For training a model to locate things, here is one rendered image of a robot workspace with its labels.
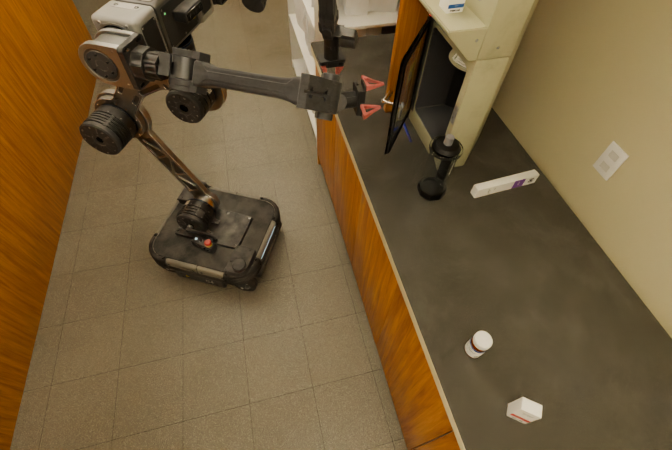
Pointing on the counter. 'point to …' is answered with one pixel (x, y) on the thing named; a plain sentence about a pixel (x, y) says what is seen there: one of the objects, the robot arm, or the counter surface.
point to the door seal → (404, 74)
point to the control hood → (456, 30)
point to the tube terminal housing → (506, 6)
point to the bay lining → (439, 75)
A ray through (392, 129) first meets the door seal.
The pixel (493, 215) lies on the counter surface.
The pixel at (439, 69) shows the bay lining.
